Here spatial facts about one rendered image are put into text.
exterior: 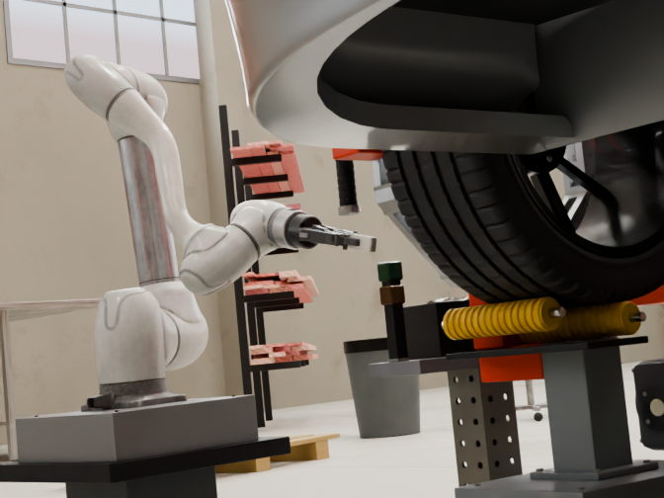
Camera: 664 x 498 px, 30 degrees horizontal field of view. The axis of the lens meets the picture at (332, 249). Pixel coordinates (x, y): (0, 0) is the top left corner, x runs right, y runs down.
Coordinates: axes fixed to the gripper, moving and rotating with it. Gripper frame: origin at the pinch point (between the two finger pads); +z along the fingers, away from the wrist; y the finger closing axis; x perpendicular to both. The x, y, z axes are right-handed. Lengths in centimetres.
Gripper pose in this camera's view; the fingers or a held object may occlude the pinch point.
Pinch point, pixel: (363, 242)
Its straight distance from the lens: 258.4
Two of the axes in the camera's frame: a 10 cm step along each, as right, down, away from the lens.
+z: 6.6, 1.4, -7.3
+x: -0.8, 9.9, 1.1
